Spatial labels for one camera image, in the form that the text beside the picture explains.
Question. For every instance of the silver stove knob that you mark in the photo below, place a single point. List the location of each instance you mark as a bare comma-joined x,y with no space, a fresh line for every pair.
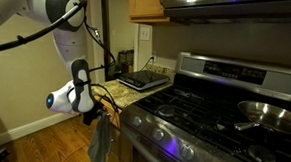
137,121
157,134
187,152

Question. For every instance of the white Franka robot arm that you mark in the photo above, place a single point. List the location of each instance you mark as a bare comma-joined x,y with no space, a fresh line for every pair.
70,47

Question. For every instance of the white light switch plate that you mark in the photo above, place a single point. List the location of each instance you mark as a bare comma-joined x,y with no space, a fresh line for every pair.
145,33

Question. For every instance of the wooden drawer with towel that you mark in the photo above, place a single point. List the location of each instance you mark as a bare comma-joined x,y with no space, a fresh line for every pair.
113,114

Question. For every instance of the wooden wall cabinet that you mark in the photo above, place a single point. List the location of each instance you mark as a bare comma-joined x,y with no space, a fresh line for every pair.
147,6

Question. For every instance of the steel frying pan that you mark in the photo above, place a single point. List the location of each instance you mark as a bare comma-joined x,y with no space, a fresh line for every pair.
270,116

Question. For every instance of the gray dish towel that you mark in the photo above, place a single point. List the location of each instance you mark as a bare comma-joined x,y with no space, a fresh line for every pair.
100,142

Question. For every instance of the black portable induction cooktop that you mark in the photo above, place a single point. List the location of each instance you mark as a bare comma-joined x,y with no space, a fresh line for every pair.
144,79

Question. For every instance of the wooden drawer below towel drawer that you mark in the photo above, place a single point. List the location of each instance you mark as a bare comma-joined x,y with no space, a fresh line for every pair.
114,146

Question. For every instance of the white wall outlet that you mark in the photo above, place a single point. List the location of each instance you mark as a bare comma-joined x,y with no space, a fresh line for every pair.
153,58

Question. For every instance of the stainless steel microwave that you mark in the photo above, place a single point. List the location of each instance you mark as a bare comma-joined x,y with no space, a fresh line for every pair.
236,5

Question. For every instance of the white baseboard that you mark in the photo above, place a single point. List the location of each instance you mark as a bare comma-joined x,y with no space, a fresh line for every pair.
26,130

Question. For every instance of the dark storage shelf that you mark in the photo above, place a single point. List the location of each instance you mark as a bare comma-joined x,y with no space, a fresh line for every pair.
126,60

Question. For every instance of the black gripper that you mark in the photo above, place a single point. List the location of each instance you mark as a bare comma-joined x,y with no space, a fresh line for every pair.
93,115

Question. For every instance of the stainless steel gas range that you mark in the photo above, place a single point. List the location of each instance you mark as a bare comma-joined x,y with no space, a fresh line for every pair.
199,127

